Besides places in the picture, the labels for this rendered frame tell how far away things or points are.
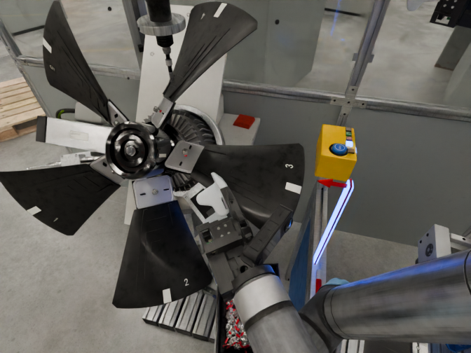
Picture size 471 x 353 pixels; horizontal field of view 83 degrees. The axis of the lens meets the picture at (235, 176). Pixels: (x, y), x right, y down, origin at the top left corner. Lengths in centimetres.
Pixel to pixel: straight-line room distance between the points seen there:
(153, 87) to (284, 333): 75
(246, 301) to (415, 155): 124
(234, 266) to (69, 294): 158
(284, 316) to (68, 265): 176
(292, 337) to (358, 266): 155
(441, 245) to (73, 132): 101
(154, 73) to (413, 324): 83
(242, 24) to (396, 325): 52
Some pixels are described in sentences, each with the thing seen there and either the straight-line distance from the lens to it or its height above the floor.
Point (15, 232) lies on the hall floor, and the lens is 239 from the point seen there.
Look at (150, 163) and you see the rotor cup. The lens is 56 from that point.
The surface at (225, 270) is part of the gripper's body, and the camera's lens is 42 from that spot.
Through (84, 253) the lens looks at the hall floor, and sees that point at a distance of 203.
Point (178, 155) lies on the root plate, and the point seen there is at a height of 119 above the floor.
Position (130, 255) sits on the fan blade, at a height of 104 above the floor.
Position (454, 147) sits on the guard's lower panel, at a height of 83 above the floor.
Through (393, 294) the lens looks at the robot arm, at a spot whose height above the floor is 129.
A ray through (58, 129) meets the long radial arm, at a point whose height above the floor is 112.
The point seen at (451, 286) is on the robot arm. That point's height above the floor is 135.
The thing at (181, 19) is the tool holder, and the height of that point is 146.
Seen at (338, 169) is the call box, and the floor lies 103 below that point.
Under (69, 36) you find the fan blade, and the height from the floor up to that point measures 138.
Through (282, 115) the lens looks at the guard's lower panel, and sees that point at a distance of 131.
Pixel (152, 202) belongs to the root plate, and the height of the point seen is 110.
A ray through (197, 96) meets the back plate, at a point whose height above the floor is 117.
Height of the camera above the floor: 158
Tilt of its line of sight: 46 degrees down
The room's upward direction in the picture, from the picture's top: straight up
